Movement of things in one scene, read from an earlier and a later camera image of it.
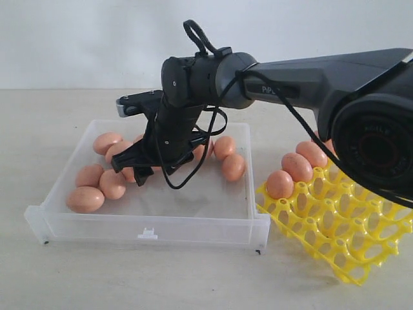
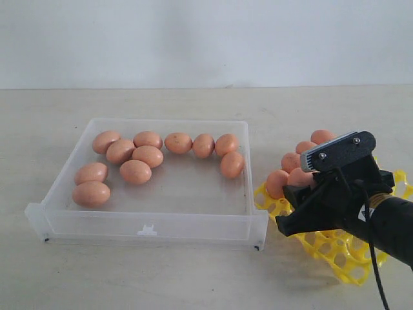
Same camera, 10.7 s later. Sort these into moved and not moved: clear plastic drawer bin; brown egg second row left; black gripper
Moved: black gripper
Not moved: clear plastic drawer bin; brown egg second row left
